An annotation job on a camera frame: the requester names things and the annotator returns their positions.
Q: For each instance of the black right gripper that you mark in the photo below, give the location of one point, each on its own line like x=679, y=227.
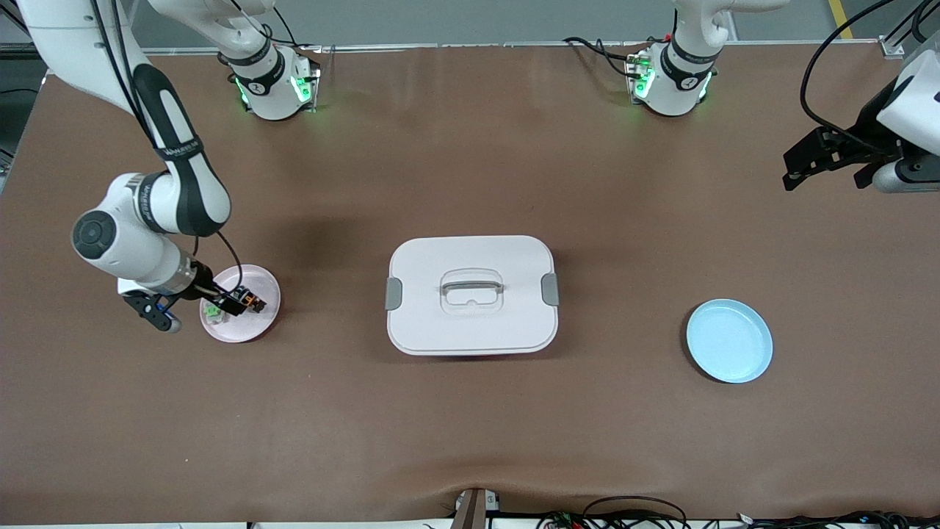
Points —
x=205, y=287

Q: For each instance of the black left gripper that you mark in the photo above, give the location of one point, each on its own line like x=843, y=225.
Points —
x=869, y=126

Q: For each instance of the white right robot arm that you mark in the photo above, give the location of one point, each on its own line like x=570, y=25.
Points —
x=121, y=246

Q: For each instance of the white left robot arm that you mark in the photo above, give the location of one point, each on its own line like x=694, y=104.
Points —
x=679, y=81

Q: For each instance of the white lidded box grey latches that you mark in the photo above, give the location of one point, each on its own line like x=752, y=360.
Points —
x=440, y=323

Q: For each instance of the pink round plate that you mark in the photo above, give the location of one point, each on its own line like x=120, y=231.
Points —
x=253, y=327

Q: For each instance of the light blue round plate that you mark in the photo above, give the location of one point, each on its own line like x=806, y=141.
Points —
x=731, y=345

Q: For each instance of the brown table cover mat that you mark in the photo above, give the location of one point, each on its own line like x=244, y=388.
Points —
x=470, y=441

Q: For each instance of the aluminium corner frame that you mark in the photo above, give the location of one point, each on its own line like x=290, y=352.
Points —
x=892, y=48

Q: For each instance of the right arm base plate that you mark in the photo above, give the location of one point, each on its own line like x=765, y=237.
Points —
x=312, y=73

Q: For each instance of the aluminium table edge rail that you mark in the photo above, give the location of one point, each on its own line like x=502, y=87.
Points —
x=382, y=48

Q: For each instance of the grey metal clamp bracket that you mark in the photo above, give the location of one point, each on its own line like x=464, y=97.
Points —
x=470, y=514

